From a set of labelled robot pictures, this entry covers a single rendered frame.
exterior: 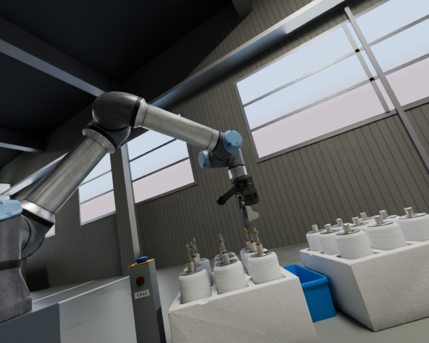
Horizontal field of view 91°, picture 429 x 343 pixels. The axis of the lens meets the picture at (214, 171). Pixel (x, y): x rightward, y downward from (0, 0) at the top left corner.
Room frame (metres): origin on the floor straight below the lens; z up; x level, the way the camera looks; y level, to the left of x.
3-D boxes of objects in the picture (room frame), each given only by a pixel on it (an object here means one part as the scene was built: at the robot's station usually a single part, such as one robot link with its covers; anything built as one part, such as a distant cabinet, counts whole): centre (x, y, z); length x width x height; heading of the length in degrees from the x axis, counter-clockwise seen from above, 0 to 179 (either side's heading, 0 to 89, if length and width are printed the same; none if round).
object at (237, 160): (0.87, -0.09, 0.64); 0.09 x 0.08 x 0.11; 118
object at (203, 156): (0.81, -0.01, 0.64); 0.11 x 0.11 x 0.08; 28
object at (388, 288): (0.90, -0.51, 0.09); 0.39 x 0.39 x 0.18; 3
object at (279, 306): (0.87, 0.04, 0.09); 0.39 x 0.39 x 0.18; 3
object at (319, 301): (0.96, -0.23, 0.06); 0.30 x 0.11 x 0.12; 4
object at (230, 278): (0.75, 0.03, 0.16); 0.10 x 0.10 x 0.18
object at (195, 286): (0.74, 0.15, 0.16); 0.10 x 0.10 x 0.18
